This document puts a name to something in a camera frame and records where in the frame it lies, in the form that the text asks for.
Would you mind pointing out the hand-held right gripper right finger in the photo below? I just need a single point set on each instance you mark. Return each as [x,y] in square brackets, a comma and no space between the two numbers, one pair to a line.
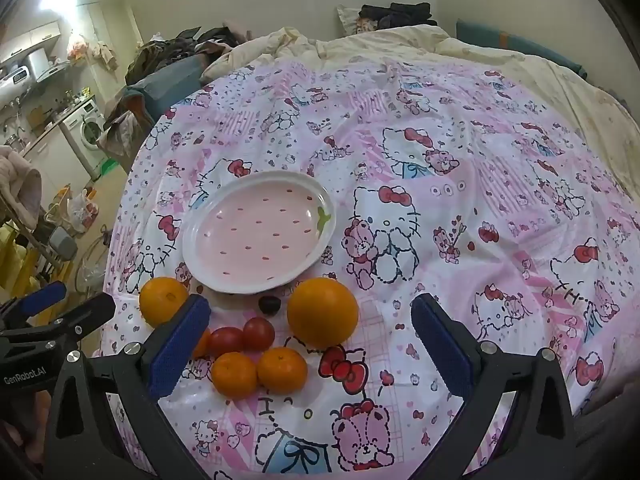
[442,347]

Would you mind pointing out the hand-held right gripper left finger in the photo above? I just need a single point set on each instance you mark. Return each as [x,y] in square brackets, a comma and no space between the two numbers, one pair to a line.
[177,350]

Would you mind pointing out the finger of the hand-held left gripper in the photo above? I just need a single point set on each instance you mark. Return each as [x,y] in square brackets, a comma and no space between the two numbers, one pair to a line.
[42,296]
[85,310]

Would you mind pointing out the small tangerine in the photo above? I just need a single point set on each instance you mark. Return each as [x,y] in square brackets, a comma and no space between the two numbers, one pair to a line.
[281,369]
[202,346]
[234,376]

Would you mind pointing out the red cherry tomato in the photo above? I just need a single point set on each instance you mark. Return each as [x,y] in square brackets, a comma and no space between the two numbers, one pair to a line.
[226,341]
[259,332]

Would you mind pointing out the medium orange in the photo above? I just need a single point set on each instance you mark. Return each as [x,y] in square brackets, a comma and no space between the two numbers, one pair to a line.
[160,300]

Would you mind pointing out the dark purple grape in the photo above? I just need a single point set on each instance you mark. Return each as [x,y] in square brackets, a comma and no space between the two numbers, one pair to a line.
[268,305]

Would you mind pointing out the large orange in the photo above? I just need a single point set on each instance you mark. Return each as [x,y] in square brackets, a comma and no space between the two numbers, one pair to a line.
[322,312]

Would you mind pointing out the pink strawberry plate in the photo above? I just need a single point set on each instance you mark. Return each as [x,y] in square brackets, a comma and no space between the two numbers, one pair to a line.
[250,230]

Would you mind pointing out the yellow cloth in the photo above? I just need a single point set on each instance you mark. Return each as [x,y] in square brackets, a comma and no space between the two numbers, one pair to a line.
[15,260]

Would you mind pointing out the grey stool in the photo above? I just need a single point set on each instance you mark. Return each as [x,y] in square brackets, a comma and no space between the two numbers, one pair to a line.
[62,242]

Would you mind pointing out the white plastic bag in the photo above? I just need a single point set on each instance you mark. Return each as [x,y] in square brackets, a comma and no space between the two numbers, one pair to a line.
[81,210]

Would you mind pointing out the pink fluffy robe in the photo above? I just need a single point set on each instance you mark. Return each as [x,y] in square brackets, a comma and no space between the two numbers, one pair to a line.
[20,180]

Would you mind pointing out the white washing machine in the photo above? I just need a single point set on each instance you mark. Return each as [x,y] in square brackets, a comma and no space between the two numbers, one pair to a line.
[87,130]

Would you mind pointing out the pink cartoon printed blanket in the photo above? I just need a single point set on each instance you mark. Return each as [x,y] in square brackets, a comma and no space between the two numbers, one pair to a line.
[450,160]

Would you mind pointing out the white water heater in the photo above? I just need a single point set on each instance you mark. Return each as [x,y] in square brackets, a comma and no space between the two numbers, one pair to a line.
[12,82]

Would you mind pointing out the teal sofa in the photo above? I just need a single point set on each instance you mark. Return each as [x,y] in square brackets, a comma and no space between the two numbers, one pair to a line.
[165,85]

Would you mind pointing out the hanging plastic bags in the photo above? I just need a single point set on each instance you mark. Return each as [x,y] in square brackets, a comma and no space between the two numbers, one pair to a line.
[92,50]

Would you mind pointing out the pile of mixed clothes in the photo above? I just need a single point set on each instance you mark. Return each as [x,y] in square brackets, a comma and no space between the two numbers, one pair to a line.
[170,47]

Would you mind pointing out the teal pillow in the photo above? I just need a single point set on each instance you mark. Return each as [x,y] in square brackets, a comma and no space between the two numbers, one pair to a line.
[515,42]

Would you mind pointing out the dark clothes heap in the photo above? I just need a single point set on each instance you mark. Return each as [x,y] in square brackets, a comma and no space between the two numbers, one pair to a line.
[400,14]

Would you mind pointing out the printed pillow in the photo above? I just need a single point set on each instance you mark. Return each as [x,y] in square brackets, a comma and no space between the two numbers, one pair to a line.
[350,20]

